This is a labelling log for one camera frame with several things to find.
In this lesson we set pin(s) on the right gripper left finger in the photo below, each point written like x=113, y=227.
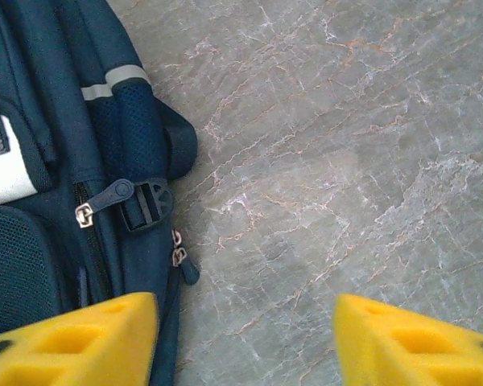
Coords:
x=84, y=350

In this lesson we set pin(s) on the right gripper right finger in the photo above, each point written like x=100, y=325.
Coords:
x=406, y=350

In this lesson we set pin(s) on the navy blue backpack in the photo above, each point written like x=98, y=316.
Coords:
x=64, y=140

